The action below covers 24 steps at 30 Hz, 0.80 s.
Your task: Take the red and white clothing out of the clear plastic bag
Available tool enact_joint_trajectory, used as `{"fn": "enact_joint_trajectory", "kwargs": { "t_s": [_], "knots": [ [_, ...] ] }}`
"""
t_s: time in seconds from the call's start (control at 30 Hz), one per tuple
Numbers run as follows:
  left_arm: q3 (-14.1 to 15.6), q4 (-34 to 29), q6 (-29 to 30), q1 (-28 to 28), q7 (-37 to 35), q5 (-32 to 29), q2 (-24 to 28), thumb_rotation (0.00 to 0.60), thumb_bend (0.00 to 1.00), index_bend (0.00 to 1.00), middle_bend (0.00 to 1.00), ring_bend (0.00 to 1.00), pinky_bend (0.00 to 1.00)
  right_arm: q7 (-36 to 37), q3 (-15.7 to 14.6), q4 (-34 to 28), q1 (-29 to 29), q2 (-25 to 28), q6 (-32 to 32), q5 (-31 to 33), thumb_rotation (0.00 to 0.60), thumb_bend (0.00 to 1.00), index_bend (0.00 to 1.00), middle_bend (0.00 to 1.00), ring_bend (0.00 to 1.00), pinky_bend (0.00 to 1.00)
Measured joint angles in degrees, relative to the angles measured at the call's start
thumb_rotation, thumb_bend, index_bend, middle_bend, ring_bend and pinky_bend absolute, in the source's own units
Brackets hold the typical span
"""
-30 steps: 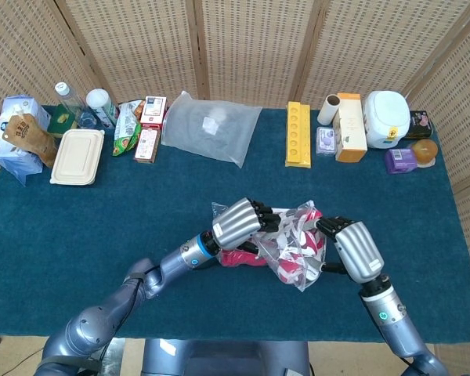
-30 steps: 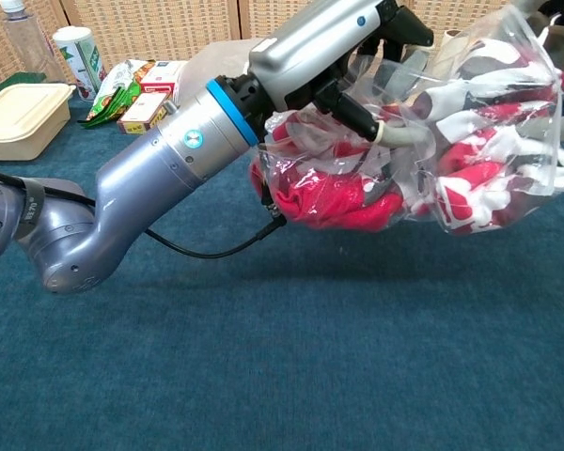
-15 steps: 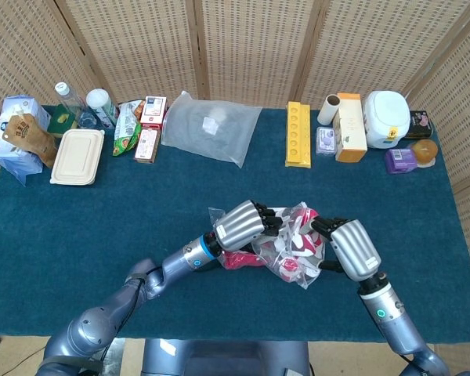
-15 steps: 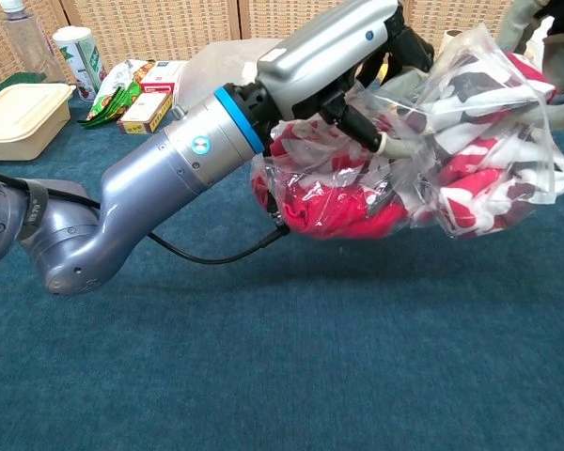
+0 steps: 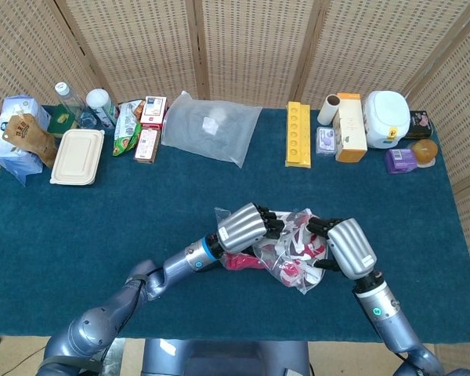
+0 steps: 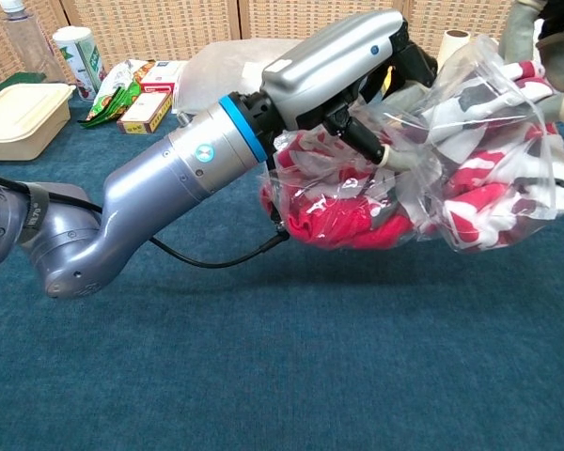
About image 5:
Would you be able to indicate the white paper roll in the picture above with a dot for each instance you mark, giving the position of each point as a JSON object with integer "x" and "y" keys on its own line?
{"x": 328, "y": 109}

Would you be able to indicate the cream yellow carton box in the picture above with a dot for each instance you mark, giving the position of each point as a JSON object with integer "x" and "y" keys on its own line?
{"x": 350, "y": 129}

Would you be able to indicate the grey robot torso base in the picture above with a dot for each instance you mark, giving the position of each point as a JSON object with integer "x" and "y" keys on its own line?
{"x": 227, "y": 358}

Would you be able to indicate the frosted plastic bag package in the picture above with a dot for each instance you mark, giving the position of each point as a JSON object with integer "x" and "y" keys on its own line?
{"x": 207, "y": 129}

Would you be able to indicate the dark green box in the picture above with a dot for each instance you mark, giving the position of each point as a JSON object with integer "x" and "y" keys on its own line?
{"x": 62, "y": 122}

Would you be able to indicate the white rice cooker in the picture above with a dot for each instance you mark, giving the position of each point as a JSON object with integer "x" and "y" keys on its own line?
{"x": 385, "y": 117}

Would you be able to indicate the yellow holder with round holes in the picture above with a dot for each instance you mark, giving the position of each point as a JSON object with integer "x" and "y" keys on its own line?
{"x": 298, "y": 135}

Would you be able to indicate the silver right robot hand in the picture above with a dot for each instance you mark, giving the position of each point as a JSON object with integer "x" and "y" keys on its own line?
{"x": 350, "y": 250}

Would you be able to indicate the blue carpet table cover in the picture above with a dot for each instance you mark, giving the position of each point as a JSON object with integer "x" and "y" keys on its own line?
{"x": 102, "y": 219}

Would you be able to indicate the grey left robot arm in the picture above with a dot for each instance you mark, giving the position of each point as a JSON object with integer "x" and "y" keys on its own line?
{"x": 102, "y": 321}

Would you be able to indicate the red white flat box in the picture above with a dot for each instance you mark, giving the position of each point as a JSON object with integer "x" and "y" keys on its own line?
{"x": 147, "y": 145}

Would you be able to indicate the purple box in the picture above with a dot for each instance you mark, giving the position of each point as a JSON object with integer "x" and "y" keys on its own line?
{"x": 400, "y": 160}

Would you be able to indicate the blue white tissue pack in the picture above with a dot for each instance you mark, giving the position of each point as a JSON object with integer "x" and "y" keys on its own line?
{"x": 17, "y": 105}

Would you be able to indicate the orange round container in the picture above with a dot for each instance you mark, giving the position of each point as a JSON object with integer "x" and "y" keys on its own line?
{"x": 425, "y": 150}

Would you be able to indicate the white green cylindrical canister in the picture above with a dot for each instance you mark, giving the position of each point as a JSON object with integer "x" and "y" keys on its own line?
{"x": 102, "y": 105}

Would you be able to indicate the brown spout pouch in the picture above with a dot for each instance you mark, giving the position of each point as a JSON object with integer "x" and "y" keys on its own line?
{"x": 27, "y": 137}

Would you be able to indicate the bag of red-white items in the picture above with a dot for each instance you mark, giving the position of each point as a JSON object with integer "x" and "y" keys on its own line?
{"x": 293, "y": 282}

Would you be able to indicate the beige lidded lunch box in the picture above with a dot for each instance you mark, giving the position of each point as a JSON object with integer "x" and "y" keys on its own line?
{"x": 77, "y": 156}

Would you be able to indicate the wicker folding screen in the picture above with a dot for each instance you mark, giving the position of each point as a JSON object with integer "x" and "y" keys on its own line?
{"x": 258, "y": 47}

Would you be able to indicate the clear plastic water bottle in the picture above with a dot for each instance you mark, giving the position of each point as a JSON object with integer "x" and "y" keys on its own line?
{"x": 72, "y": 103}

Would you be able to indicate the purple item in clear case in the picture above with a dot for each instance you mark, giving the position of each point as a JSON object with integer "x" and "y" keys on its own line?
{"x": 326, "y": 141}

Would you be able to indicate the green snack bag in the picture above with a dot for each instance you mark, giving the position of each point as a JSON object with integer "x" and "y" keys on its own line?
{"x": 126, "y": 129}

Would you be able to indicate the black snack package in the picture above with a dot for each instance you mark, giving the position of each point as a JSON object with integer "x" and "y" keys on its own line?
{"x": 419, "y": 125}

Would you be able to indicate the red white box blue label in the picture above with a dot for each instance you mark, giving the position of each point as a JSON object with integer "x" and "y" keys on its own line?
{"x": 153, "y": 111}

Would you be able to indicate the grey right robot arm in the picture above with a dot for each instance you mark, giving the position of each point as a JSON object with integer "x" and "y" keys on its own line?
{"x": 387, "y": 317}

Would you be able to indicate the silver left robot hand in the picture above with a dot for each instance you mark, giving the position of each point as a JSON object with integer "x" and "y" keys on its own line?
{"x": 241, "y": 229}

